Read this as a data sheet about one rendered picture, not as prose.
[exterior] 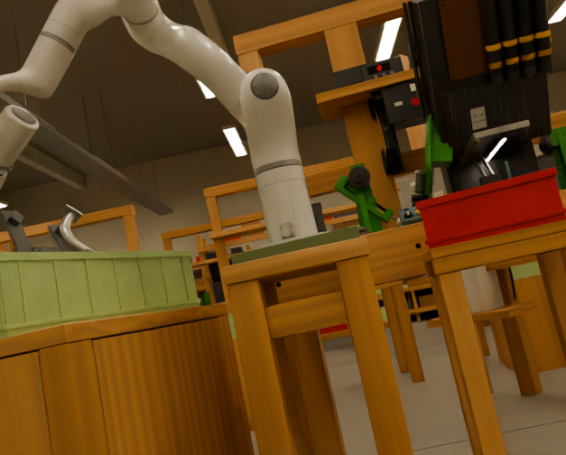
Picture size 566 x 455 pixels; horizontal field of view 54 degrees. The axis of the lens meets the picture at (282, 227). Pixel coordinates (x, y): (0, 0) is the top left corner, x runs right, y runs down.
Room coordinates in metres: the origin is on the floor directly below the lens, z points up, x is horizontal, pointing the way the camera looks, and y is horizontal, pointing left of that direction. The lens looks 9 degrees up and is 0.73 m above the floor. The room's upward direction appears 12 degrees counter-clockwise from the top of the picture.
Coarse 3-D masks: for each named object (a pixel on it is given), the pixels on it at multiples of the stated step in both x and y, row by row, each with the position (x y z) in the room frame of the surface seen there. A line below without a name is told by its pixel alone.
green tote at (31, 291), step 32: (0, 256) 1.09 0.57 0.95; (32, 256) 1.15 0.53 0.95; (64, 256) 1.22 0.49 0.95; (96, 256) 1.30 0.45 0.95; (128, 256) 1.39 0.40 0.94; (160, 256) 1.50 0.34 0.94; (0, 288) 1.09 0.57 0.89; (32, 288) 1.15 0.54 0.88; (64, 288) 1.21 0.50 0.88; (96, 288) 1.29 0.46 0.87; (128, 288) 1.38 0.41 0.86; (160, 288) 1.48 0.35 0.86; (192, 288) 1.60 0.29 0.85; (0, 320) 1.09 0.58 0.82; (32, 320) 1.14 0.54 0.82; (64, 320) 1.20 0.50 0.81
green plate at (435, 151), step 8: (432, 128) 1.80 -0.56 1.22; (432, 136) 1.80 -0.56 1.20; (432, 144) 1.80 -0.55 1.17; (440, 144) 1.80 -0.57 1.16; (448, 144) 1.80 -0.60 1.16; (432, 152) 1.81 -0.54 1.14; (440, 152) 1.80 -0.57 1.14; (448, 152) 1.80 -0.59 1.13; (432, 160) 1.81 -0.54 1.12; (440, 160) 1.80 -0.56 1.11; (448, 160) 1.80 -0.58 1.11
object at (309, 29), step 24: (360, 0) 2.18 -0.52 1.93; (384, 0) 2.16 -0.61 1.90; (408, 0) 2.15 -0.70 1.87; (288, 24) 2.22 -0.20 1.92; (312, 24) 2.21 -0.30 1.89; (336, 24) 2.19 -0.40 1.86; (360, 24) 2.22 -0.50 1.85; (240, 48) 2.26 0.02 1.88; (264, 48) 2.25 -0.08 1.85; (288, 48) 2.30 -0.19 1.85
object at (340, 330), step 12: (336, 216) 8.83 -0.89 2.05; (348, 216) 8.68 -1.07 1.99; (204, 240) 9.22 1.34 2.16; (228, 240) 8.83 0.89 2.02; (240, 240) 8.73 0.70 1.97; (252, 240) 8.73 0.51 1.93; (204, 252) 9.22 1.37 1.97; (204, 276) 8.75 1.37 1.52; (384, 312) 8.77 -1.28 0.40; (384, 324) 8.68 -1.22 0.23; (324, 336) 8.70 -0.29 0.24; (336, 336) 8.70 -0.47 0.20
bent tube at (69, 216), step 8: (64, 208) 1.67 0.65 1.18; (72, 208) 1.68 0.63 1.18; (64, 216) 1.65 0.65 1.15; (72, 216) 1.66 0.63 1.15; (80, 216) 1.69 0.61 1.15; (64, 224) 1.61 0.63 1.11; (64, 232) 1.59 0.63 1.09; (64, 240) 1.59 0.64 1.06; (72, 240) 1.59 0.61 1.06; (72, 248) 1.59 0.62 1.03; (80, 248) 1.59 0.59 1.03; (88, 248) 1.61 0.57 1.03
